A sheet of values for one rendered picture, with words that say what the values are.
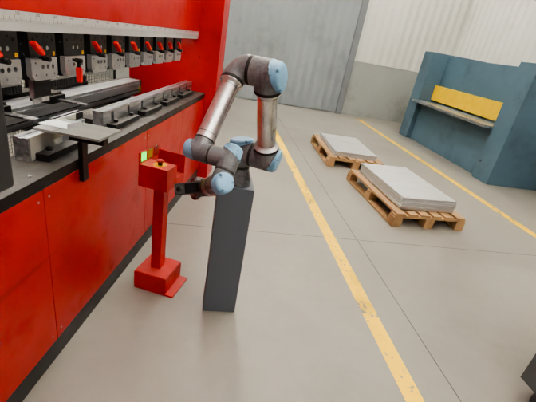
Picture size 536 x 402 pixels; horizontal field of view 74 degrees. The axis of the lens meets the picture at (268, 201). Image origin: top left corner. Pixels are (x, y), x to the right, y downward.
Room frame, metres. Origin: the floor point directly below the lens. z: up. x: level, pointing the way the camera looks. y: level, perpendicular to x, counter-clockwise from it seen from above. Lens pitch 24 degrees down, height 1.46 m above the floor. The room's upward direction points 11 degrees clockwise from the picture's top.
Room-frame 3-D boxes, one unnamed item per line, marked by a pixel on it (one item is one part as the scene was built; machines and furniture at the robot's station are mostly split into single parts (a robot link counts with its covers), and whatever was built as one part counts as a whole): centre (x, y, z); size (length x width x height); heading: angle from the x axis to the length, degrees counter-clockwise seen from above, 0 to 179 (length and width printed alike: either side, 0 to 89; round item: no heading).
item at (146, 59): (2.36, 0.95, 1.26); 0.15 x 0.09 x 0.17; 0
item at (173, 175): (1.76, 0.58, 0.75); 0.20 x 0.16 x 0.18; 171
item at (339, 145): (5.42, -1.02, 0.17); 1.01 x 0.64 x 0.06; 9
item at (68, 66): (1.56, 0.95, 1.26); 0.15 x 0.09 x 0.17; 0
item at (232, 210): (1.69, 0.18, 0.39); 0.18 x 0.18 x 0.78; 11
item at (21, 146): (1.44, 0.96, 0.92); 0.39 x 0.06 x 0.10; 0
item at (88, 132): (1.39, 0.81, 1.00); 0.26 x 0.18 x 0.01; 90
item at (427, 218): (3.88, -1.48, 0.07); 1.20 x 0.82 x 0.14; 15
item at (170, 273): (1.75, 0.55, 0.06); 0.25 x 0.20 x 0.12; 81
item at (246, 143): (1.69, 0.17, 0.94); 0.13 x 0.12 x 0.14; 74
